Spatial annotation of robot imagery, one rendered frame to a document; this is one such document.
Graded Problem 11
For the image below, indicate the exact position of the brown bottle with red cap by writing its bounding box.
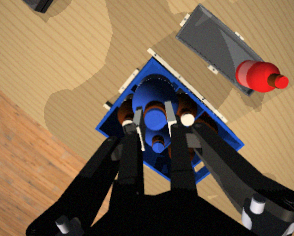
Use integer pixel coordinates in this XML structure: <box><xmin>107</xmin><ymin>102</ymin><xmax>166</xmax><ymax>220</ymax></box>
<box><xmin>193</xmin><ymin>111</ymin><xmax>218</xmax><ymax>134</ymax></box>

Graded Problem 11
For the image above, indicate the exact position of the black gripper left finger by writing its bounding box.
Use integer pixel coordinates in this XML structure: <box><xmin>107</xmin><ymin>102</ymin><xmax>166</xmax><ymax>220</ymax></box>
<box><xmin>25</xmin><ymin>106</ymin><xmax>146</xmax><ymax>236</ymax></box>

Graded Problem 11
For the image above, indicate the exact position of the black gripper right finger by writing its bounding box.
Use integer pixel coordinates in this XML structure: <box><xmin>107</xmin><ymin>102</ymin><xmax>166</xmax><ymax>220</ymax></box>
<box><xmin>165</xmin><ymin>101</ymin><xmax>294</xmax><ymax>236</ymax></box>

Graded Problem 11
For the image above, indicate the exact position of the blue bottle with grey label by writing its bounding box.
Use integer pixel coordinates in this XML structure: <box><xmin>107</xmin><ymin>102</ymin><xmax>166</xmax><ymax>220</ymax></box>
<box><xmin>132</xmin><ymin>74</ymin><xmax>179</xmax><ymax>130</ymax></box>

